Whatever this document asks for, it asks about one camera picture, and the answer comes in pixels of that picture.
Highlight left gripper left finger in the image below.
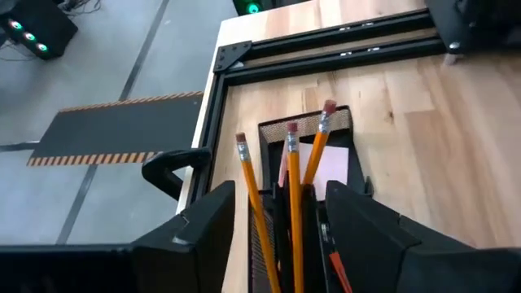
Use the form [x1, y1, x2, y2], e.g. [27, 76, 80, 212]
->
[130, 180, 237, 293]

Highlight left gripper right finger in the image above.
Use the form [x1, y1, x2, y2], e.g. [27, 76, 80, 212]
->
[325, 180, 475, 293]

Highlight orange pencil pink eraser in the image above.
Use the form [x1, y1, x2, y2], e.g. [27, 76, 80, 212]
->
[301, 98, 338, 186]
[234, 131, 282, 293]
[286, 120, 305, 293]

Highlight pink sticky note pad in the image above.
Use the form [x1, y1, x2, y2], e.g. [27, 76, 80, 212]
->
[299, 142, 350, 201]

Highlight red-handled scissors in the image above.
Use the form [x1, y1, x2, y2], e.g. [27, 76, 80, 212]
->
[278, 140, 289, 189]

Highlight black mesh desk organizer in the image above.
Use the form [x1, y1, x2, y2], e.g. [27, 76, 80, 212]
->
[247, 105, 375, 293]

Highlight black striped-edge floor mat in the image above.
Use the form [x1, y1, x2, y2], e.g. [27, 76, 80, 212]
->
[26, 91, 204, 167]

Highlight black device green light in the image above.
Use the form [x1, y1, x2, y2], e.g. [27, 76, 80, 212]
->
[231, 0, 278, 16]

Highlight black box green lights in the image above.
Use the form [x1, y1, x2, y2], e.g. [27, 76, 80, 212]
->
[0, 0, 79, 61]

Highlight black hook-shaped bracket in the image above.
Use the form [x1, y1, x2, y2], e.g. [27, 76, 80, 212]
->
[141, 146, 212, 201]

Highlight black aluminium table frame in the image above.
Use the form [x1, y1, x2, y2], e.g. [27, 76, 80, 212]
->
[174, 7, 449, 215]

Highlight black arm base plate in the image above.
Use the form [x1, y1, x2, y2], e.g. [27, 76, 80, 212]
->
[425, 0, 521, 66]

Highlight tangled grey cables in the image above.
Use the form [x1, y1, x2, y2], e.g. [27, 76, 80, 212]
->
[60, 0, 103, 13]

